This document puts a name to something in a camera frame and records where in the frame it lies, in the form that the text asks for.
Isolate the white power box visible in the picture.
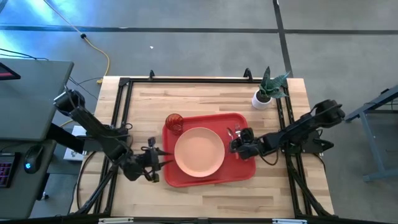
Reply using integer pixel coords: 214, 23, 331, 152
63, 125, 88, 162

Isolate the black keyboard with red lights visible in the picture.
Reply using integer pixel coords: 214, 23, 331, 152
0, 152, 16, 189

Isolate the white plant pot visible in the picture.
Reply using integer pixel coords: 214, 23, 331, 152
251, 89, 273, 110

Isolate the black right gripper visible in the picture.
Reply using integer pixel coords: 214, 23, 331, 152
229, 138, 265, 161

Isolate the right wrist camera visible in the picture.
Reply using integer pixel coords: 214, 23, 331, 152
241, 127, 255, 141

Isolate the red faceted cup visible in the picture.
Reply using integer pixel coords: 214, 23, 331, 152
164, 113, 185, 136

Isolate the green snake plant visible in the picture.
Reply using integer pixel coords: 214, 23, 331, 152
259, 65, 290, 100

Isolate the yellow cable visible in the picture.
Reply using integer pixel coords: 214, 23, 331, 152
43, 0, 111, 85

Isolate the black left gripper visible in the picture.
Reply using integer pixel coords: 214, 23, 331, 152
136, 146, 175, 184

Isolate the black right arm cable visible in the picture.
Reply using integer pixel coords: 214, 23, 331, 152
259, 148, 280, 167

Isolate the black aluminium table frame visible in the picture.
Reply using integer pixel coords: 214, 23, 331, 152
74, 67, 335, 218

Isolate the grey-blue table frame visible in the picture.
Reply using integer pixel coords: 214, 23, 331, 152
345, 84, 398, 183

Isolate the red plastic tray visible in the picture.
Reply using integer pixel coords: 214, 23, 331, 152
161, 112, 257, 189

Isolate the peach round plate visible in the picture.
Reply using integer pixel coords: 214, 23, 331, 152
174, 126, 226, 179

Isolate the grey desk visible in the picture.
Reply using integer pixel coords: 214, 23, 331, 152
0, 57, 75, 218

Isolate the black computer mouse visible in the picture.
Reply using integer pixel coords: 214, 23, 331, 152
24, 144, 45, 174

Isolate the dark screen with red glow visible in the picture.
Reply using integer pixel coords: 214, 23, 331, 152
0, 62, 21, 81

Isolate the thin black floor cable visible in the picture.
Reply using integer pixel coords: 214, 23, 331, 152
0, 48, 49, 62

